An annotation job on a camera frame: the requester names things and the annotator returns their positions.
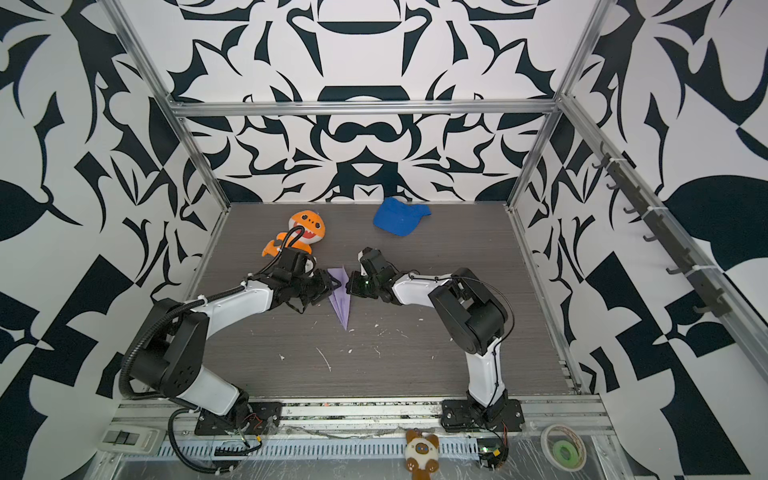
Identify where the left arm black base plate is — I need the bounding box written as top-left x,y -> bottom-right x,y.
194,400 -> 284,436

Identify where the black wall hook rail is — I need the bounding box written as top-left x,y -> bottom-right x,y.
593,142 -> 733,318

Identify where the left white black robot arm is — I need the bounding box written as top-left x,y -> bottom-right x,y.
118,248 -> 342,420

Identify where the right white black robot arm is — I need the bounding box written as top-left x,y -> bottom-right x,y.
346,247 -> 509,410

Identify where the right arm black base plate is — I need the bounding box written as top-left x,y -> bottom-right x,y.
440,392 -> 525,434

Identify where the orange shark plush toy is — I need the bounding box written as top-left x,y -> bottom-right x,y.
262,210 -> 326,257

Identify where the lilac square paper sheet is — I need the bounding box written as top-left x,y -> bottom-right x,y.
328,267 -> 351,331

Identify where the brown white plush toy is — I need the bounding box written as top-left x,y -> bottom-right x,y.
405,429 -> 440,480

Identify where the blue cap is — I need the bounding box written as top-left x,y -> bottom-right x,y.
373,197 -> 431,237

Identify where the black corrugated cable hose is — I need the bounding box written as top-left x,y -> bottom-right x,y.
166,407 -> 263,475

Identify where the small black electronics board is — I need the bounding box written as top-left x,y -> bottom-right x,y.
477,437 -> 509,470

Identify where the tape roll with green core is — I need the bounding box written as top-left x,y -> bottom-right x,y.
540,424 -> 587,473

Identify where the white power strip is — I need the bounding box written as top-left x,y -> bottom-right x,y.
98,424 -> 166,456

